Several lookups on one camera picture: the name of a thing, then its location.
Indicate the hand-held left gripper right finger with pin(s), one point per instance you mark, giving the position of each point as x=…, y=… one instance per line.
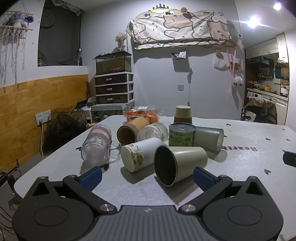
x=204, y=178

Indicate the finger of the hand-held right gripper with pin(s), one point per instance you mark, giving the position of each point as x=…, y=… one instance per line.
x=290, y=159

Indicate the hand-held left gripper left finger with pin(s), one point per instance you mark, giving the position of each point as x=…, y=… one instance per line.
x=91, y=178

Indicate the beige cup with dark inside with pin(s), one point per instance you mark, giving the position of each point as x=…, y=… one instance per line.
x=185, y=160

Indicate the grey cup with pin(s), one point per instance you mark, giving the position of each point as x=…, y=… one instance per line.
x=208, y=139

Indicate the white paper cup with print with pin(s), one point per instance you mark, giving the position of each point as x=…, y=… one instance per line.
x=143, y=153

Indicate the brown cardboard cup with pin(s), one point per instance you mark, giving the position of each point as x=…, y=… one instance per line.
x=134, y=127

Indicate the brown two-tone cup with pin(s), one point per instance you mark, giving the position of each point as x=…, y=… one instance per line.
x=182, y=113

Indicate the small black cap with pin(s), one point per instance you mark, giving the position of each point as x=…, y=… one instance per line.
x=105, y=166

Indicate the clear glass mug pink stripes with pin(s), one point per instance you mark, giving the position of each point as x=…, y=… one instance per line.
x=97, y=141

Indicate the green tin can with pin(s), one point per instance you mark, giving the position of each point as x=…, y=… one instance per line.
x=182, y=136

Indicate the black mesh net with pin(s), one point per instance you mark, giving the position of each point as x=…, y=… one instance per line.
x=62, y=132

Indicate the chair with brown cloth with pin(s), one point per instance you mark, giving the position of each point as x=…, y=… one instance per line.
x=261, y=111

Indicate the clear plastic jar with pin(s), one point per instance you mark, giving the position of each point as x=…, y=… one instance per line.
x=155, y=132

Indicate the pale green cabinet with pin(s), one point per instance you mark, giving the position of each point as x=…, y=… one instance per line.
x=108, y=109

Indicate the white washing machine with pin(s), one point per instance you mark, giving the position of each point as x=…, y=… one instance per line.
x=254, y=95

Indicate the black laptop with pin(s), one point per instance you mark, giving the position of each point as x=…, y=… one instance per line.
x=83, y=104

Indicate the clear plastic fruit box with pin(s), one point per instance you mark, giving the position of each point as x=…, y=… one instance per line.
x=141, y=111

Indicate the white drawer unit dark drawers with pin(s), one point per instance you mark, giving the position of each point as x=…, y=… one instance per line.
x=114, y=88

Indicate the white fluffy plush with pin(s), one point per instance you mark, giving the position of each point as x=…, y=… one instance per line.
x=238, y=80

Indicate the white kitchen cabinet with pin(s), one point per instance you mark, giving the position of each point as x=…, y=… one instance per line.
x=263, y=48

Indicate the white hanging bag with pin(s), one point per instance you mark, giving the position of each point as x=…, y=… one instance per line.
x=219, y=63

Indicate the glass fish tank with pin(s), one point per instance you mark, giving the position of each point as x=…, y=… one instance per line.
x=113, y=62

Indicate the vase of dried flowers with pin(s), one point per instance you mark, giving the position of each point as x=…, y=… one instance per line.
x=120, y=40

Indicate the ceiling light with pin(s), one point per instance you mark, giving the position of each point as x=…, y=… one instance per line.
x=277, y=6
x=254, y=22

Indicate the dark window curtain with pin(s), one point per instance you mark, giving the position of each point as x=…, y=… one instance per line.
x=60, y=37

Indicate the printed blanket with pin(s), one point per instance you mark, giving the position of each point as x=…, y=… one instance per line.
x=180, y=30

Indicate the macrame hanging shelf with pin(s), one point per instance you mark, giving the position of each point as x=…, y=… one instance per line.
x=13, y=31

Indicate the purple plush toy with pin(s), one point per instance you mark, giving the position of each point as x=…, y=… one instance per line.
x=19, y=19

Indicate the black crown ornament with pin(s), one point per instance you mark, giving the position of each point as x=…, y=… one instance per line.
x=161, y=8

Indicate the white wall socket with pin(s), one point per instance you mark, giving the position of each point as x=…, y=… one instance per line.
x=42, y=117

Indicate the grey wall switch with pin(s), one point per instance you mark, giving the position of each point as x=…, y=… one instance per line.
x=180, y=87

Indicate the small clear wall shelf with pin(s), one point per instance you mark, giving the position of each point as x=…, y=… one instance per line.
x=179, y=56

